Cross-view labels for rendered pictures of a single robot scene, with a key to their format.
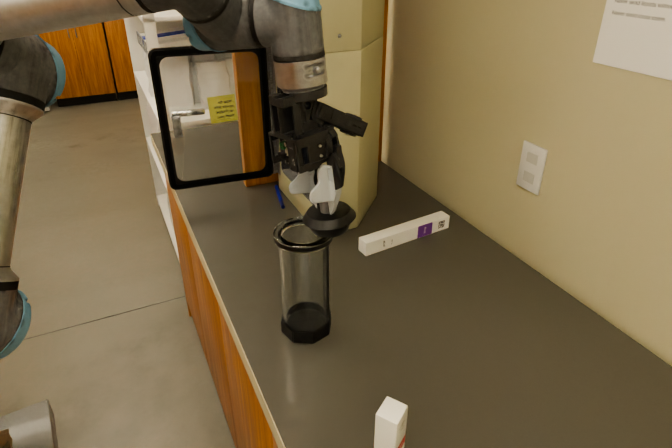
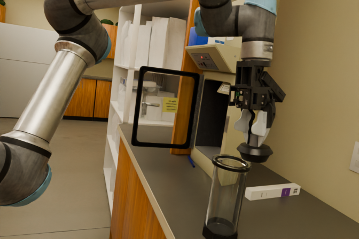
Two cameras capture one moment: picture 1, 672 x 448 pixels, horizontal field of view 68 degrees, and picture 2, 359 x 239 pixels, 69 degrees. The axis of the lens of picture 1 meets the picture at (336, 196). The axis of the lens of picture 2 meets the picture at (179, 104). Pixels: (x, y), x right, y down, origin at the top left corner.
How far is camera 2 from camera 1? 0.31 m
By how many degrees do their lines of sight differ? 20
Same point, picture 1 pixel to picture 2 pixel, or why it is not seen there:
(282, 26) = (255, 19)
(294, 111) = (252, 70)
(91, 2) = not seen: outside the picture
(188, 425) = not seen: outside the picture
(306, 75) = (264, 49)
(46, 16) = not seen: outside the picture
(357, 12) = not seen: hidden behind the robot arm
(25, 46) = (98, 25)
